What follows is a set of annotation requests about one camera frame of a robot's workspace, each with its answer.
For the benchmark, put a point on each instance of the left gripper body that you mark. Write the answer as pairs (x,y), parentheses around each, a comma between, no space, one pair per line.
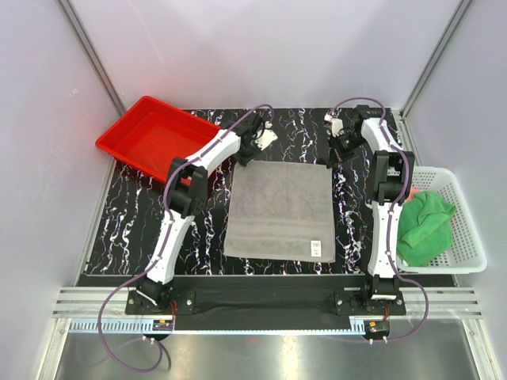
(253,148)

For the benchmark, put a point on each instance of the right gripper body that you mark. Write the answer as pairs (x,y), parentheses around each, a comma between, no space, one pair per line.
(345,143)

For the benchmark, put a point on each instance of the grey towel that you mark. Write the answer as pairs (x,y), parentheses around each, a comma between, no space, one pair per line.
(281,211)

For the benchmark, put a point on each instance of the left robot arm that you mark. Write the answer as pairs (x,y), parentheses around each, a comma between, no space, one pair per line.
(186,194)

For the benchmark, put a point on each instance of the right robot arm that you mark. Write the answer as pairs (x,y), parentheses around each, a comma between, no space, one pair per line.
(388,187)

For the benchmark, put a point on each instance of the pink cloth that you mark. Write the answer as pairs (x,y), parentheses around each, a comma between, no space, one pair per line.
(413,191)

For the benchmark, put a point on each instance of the red plastic tray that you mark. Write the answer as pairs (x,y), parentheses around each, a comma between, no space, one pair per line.
(152,133)

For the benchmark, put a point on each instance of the green towel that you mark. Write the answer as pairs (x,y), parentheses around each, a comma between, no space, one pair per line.
(424,228)

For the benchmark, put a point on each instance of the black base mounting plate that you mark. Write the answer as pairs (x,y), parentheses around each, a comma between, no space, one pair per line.
(264,302)

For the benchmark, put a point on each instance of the white perforated basket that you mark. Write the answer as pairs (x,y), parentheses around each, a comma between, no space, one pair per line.
(466,255)

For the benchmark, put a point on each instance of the right connector board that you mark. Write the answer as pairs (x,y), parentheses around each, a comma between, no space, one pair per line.
(381,327)

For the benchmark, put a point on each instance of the connector board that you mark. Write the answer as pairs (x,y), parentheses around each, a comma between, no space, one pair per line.
(163,325)
(381,327)

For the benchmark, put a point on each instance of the left connector board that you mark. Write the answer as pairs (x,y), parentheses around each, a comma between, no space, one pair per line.
(163,325)

